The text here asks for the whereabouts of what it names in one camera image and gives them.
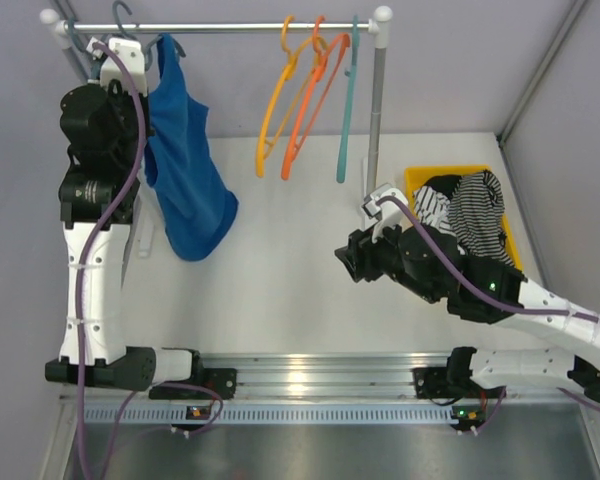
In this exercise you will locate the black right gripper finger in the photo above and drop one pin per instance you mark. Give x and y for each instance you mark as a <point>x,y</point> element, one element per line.
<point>352,254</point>
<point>355,268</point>

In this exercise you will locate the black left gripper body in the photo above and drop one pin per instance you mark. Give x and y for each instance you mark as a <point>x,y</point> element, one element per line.
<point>118,106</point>

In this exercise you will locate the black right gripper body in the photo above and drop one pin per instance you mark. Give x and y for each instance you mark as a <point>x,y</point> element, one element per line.
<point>385,254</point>

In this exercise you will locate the dark blue-grey hanger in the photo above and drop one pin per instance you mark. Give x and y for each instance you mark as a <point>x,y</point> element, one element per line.
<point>146,49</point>

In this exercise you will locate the blue tank top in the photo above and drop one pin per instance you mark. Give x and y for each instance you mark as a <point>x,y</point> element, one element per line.
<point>198,209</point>

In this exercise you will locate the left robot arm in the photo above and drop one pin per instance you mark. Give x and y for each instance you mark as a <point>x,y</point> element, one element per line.
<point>106,130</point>

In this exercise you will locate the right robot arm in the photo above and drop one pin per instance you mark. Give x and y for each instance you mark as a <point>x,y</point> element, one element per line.
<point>485,291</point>

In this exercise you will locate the teal hanger with garment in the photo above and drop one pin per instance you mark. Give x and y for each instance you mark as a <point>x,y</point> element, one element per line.
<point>94,63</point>

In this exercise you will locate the teal hanger right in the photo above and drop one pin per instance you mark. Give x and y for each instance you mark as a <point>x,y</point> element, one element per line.
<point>351,74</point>

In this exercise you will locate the orange hanger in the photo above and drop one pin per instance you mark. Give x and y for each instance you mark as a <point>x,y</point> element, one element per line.
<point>328,57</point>

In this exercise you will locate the yellow plastic bin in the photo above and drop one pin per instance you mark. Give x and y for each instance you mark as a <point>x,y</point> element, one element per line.
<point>415,178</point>

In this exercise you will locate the black garment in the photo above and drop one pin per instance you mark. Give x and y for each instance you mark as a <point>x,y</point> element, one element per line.
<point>444,184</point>

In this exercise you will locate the silver clothes rack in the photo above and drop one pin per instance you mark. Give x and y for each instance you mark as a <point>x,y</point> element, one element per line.
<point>377,26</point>

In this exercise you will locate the corner metal profile left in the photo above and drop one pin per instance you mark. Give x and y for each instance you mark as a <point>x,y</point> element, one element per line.
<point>59,450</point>

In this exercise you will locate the corner metal profile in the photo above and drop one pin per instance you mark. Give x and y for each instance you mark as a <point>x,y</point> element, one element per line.
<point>59,450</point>
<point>556,45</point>

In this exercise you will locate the corner metal profile right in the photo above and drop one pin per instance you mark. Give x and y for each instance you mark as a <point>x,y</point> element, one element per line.
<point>556,45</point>

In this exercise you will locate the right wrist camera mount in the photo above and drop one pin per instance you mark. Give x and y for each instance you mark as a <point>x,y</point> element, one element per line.
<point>380,211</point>

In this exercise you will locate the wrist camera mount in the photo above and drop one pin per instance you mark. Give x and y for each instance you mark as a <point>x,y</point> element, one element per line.
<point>130,54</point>
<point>380,211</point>

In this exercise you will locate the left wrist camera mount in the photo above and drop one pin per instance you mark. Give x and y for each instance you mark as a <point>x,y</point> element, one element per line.
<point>130,54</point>

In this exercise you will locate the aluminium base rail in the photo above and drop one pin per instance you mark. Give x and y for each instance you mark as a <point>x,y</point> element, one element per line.
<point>404,389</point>

